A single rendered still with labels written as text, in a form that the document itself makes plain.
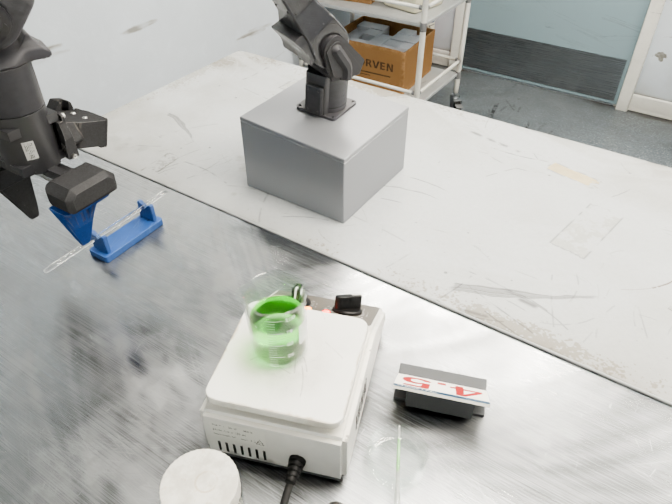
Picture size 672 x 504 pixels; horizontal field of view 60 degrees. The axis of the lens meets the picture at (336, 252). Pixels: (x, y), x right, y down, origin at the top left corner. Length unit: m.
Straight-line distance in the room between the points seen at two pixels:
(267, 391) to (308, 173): 0.38
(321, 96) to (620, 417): 0.53
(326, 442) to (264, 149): 0.46
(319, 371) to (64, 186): 0.31
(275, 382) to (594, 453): 0.30
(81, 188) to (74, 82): 1.51
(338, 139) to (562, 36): 2.73
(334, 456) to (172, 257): 0.38
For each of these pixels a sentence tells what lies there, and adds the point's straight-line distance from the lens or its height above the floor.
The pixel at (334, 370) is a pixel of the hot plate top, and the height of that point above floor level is 0.99.
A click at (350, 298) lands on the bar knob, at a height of 0.96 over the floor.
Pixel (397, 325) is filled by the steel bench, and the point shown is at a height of 0.90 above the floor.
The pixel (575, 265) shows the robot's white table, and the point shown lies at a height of 0.90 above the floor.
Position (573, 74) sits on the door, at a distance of 3.48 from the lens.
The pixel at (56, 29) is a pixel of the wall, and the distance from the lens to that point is 2.07.
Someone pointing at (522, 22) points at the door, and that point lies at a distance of 3.49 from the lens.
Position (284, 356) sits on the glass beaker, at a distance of 0.50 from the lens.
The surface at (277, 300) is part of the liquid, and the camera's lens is 0.51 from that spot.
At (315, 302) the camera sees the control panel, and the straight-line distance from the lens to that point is 0.63.
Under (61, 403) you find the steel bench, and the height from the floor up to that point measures 0.90.
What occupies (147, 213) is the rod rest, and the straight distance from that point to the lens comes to 0.83.
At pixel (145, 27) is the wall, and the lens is 2.28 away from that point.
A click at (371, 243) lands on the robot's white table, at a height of 0.90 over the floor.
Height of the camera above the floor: 1.39
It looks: 40 degrees down
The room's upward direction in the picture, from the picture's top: straight up
